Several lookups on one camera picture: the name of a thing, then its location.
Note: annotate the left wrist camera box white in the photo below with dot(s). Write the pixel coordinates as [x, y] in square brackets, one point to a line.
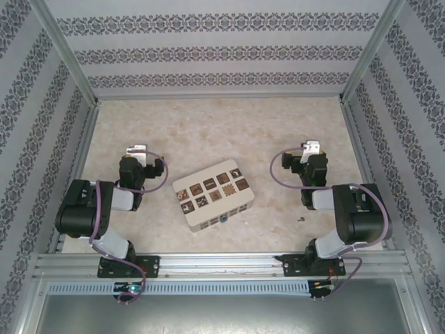
[137, 149]

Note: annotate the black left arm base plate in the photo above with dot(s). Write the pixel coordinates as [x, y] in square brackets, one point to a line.
[153, 266]

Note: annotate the aluminium mounting rail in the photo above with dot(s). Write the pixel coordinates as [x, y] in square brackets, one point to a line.
[215, 264]

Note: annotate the grey metal tray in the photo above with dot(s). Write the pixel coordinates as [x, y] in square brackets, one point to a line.
[222, 316]

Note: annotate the aluminium side rail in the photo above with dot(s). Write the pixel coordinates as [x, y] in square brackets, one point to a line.
[87, 139]
[356, 139]

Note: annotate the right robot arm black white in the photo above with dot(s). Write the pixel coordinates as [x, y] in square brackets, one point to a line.
[361, 222]

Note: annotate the white box with picture tiles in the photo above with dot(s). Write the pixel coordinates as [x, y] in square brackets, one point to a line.
[217, 208]

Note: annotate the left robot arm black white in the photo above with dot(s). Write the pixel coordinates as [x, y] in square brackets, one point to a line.
[76, 215]

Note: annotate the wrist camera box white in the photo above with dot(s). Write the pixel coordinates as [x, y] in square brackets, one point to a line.
[137, 149]
[311, 148]

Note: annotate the blue padlock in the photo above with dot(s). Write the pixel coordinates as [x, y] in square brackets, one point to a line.
[223, 219]

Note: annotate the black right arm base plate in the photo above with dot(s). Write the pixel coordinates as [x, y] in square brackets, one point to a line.
[292, 266]

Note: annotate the circuit board with green light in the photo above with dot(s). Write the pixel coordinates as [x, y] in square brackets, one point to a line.
[132, 288]

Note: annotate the aluminium frame post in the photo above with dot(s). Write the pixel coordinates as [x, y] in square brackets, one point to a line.
[369, 52]
[67, 52]

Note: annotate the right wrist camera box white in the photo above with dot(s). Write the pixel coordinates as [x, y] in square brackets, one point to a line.
[311, 148]

